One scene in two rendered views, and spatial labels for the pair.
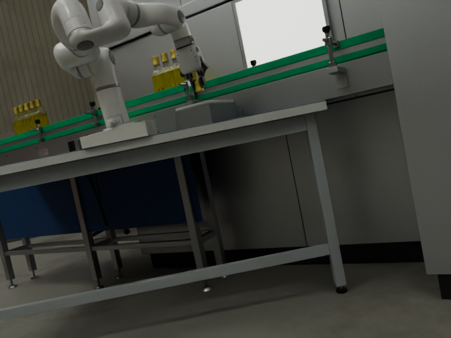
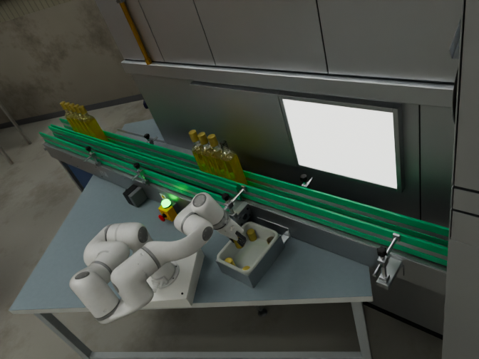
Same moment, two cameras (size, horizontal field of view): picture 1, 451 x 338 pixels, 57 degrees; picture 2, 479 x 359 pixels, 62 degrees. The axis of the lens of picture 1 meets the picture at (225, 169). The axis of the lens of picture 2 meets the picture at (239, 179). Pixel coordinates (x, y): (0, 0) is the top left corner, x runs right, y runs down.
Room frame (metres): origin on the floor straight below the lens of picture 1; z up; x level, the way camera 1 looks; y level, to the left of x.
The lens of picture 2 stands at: (0.74, -0.42, 2.00)
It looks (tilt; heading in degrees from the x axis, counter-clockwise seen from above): 38 degrees down; 21
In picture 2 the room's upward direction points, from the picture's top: 21 degrees counter-clockwise
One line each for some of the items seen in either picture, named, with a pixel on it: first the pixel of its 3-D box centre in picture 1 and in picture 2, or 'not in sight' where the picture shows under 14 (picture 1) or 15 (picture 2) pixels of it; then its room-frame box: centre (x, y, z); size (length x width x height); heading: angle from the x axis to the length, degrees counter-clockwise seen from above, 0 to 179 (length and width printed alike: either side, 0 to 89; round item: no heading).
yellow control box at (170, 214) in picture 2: not in sight; (170, 211); (2.04, 0.48, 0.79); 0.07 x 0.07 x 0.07; 59
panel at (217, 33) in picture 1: (236, 38); (285, 130); (2.03, -0.18, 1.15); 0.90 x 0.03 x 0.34; 59
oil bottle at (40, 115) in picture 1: (41, 121); (93, 126); (2.61, 1.06, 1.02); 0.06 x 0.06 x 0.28; 59
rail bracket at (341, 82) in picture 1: (333, 58); (387, 266); (1.55, -0.47, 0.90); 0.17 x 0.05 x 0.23; 149
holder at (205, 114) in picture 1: (211, 116); (254, 248); (1.76, 0.02, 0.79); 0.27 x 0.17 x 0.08; 149
